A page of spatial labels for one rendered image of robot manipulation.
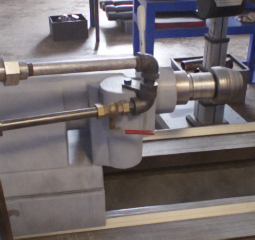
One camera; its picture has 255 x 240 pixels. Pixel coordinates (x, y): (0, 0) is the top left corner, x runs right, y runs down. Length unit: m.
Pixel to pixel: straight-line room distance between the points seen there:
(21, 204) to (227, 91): 0.51
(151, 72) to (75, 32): 3.94
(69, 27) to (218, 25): 2.70
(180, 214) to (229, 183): 0.34
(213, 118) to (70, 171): 1.60
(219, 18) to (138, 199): 1.26
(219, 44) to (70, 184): 1.50
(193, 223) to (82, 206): 0.25
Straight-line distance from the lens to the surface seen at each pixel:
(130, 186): 1.19
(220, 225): 0.95
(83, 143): 0.92
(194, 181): 1.23
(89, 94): 0.81
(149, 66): 0.72
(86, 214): 0.89
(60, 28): 4.60
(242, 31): 2.93
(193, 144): 1.19
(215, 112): 2.35
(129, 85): 0.75
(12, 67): 0.61
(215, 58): 2.21
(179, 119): 2.46
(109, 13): 4.80
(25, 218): 0.89
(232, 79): 0.93
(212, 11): 2.08
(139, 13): 0.84
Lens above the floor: 1.49
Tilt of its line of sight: 29 degrees down
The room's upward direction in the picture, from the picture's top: straight up
